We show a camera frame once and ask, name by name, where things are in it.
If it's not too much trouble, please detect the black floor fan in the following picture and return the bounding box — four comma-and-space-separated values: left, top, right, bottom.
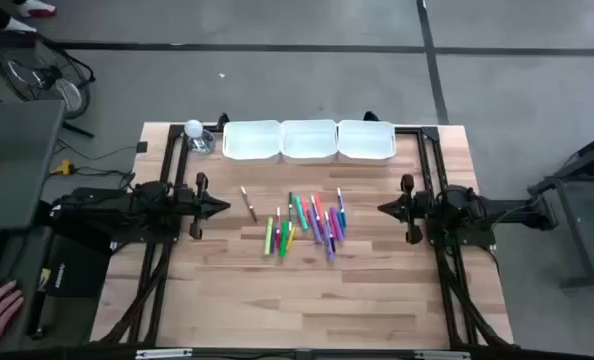
0, 37, 97, 139

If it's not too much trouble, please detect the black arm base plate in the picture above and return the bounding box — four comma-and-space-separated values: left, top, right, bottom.
109, 203, 184, 246
424, 207, 498, 247

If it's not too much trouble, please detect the silver bracket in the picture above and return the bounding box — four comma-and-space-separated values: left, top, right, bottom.
414, 349, 472, 360
135, 348, 194, 360

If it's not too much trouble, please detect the white light bulb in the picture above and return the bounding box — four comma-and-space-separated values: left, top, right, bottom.
184, 118, 205, 139

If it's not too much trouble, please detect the red white shoe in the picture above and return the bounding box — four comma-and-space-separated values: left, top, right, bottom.
1, 17, 38, 35
19, 0, 57, 19

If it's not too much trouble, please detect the orange-brown dry-erase marker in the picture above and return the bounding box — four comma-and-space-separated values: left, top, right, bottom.
240, 185, 259, 223

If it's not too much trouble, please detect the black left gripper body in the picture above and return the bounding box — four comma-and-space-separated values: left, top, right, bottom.
179, 172, 211, 240

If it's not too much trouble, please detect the light green highlighter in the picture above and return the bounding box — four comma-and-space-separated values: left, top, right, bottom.
263, 216, 275, 257

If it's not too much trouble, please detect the dark grey desk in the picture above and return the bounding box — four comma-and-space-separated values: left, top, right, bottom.
0, 224, 53, 354

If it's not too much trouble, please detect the purple highlighter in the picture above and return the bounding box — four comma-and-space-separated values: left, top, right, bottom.
306, 208, 324, 246
324, 227, 337, 265
329, 206, 346, 245

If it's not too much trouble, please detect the black crossbeam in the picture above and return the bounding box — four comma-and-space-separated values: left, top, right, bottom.
0, 344, 594, 360

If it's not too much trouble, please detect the yellow power plug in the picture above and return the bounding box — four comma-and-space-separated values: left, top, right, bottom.
49, 158, 76, 177

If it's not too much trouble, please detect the grey metal cart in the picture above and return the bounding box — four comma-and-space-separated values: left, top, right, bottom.
526, 125, 594, 291

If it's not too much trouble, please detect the black box with white print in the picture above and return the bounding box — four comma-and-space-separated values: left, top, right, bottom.
45, 234, 112, 300

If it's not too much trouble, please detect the black dry-erase marker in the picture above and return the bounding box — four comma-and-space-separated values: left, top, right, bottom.
323, 211, 336, 252

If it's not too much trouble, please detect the white plastic bin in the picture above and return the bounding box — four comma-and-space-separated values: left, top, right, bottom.
336, 119, 397, 166
221, 119, 282, 165
280, 118, 339, 165

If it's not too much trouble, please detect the black yellow hand tool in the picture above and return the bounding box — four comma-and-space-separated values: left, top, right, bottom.
25, 268, 53, 342

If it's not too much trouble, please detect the grey computer monitor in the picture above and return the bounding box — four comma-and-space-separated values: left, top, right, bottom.
0, 99, 67, 232

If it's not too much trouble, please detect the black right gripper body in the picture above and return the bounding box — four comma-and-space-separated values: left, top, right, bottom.
398, 173, 431, 245

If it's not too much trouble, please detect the teal highlighter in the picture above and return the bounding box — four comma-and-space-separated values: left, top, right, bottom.
294, 195, 310, 233

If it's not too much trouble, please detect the black floor cable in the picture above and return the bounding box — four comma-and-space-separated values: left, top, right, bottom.
51, 138, 141, 191

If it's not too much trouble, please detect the black aluminium frame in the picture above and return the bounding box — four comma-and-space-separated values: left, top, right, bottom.
92, 122, 516, 349

